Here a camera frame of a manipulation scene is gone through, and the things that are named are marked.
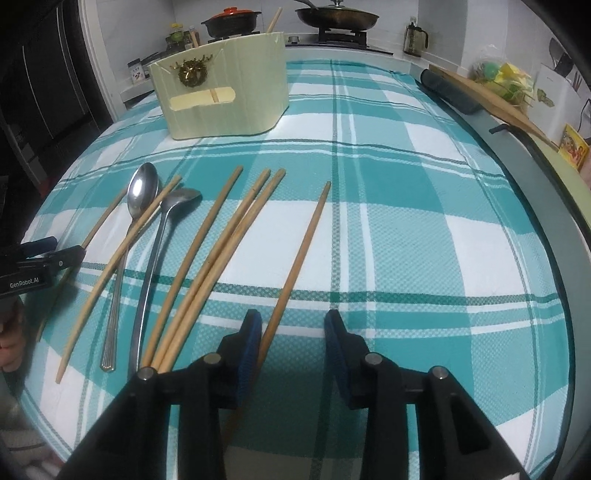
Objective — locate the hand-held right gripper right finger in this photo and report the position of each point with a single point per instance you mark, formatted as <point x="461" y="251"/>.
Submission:
<point x="336" y="360"/>

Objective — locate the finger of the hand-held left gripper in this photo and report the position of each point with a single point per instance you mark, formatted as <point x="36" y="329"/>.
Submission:
<point x="39" y="245"/>
<point x="67" y="259"/>

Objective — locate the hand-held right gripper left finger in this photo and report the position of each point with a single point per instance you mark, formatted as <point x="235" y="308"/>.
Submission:
<point x="247" y="355"/>

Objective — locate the wooden chopstick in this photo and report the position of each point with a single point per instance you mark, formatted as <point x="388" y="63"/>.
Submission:
<point x="270" y="191"/>
<point x="274" y="21"/>
<point x="305" y="244"/>
<point x="198" y="249"/>
<point x="115" y="277"/>
<point x="106" y="217"/>
<point x="258" y="187"/>

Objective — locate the cream plastic utensil box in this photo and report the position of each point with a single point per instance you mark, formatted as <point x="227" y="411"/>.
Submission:
<point x="231" y="115"/>

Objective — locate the person's left hand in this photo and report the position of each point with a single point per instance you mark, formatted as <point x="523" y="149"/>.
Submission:
<point x="10" y="341"/>

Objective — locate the teal white plaid tablecloth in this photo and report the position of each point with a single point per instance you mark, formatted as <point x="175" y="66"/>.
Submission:
<point x="415" y="230"/>

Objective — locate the black refrigerator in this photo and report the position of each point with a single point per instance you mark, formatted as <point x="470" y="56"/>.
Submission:
<point x="46" y="69"/>

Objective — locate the white label spice jar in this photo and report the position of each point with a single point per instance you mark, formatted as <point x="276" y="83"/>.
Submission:
<point x="136" y="73"/>

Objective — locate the green label sauce bottle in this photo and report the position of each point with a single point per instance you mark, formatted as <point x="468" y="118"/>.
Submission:
<point x="175" y="39"/>

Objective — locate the dark sauce bottle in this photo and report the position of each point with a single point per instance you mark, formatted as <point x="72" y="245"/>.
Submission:
<point x="190" y="39"/>

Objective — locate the black clay pot orange lid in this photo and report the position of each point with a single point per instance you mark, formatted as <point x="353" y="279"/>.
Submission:
<point x="231" y="25"/>

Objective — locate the black electric griddle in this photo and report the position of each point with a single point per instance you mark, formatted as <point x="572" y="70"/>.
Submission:
<point x="452" y="92"/>

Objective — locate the wooden cutting board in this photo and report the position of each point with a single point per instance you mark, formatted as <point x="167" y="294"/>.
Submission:
<point x="498" y="104"/>

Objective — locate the yellow packet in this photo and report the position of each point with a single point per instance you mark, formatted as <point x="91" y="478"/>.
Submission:
<point x="572" y="145"/>

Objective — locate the black gas stove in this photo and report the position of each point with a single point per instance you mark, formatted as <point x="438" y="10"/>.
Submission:
<point x="341" y="40"/>

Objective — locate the plastic bag of sponges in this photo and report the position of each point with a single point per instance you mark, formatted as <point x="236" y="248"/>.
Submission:
<point x="501" y="78"/>

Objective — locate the dark glass jar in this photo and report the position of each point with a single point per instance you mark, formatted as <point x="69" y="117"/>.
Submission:
<point x="415" y="41"/>

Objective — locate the black frying pan glass lid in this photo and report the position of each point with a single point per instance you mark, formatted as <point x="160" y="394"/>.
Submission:
<point x="337" y="18"/>

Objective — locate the white knife block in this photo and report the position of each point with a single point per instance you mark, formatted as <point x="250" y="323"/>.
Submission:
<point x="556" y="87"/>

